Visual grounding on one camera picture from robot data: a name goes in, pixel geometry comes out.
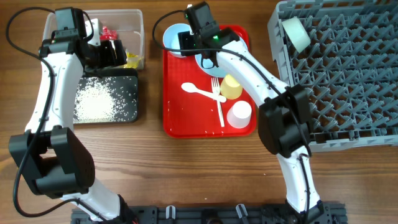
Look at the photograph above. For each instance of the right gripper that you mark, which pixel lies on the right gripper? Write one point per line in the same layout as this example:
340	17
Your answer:
185	45

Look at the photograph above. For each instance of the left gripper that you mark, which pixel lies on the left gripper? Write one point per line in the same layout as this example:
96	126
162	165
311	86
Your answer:
109	60

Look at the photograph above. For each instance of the red strawberry candy wrapper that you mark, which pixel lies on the red strawberry candy wrapper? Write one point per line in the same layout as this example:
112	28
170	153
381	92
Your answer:
108	34

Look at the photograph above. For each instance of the light blue small bowl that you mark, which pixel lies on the light blue small bowl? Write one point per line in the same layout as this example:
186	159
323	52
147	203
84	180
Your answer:
170	36

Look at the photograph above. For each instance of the yellow foil wrapper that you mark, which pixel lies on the yellow foil wrapper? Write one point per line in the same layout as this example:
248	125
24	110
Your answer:
132	60

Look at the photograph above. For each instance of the mint green bowl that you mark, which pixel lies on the mint green bowl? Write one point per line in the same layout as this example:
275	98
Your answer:
296	33

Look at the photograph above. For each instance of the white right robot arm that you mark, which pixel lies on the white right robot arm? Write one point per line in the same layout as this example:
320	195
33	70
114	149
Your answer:
284	123

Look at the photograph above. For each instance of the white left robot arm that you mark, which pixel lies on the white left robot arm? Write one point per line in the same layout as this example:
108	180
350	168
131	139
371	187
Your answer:
50	158

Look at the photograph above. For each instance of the grey dishwasher rack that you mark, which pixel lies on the grey dishwasher rack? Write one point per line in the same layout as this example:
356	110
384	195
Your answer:
349	70

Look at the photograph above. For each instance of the light blue plate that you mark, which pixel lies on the light blue plate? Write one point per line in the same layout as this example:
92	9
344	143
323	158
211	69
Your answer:
206	65

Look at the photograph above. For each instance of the white plastic fork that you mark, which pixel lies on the white plastic fork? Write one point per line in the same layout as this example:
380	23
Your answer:
216	90

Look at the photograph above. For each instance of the white plastic spoon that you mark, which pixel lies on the white plastic spoon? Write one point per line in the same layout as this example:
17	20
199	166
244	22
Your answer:
191	88

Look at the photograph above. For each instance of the clear plastic bin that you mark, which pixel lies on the clear plastic bin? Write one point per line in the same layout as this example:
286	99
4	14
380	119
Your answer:
128	23

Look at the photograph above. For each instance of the yellow plastic cup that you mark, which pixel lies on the yellow plastic cup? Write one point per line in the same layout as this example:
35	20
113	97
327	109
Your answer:
230	88

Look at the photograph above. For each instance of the red plastic tray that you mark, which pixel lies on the red plastic tray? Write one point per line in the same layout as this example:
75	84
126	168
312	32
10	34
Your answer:
192	115

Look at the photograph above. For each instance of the black tray with rice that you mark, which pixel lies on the black tray with rice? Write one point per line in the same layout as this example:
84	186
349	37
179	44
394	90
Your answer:
109	96

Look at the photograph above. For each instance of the white plastic cup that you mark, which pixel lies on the white plastic cup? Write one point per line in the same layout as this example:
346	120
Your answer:
239	114

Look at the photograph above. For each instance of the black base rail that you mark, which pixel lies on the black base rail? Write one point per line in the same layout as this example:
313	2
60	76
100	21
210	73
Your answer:
329	213

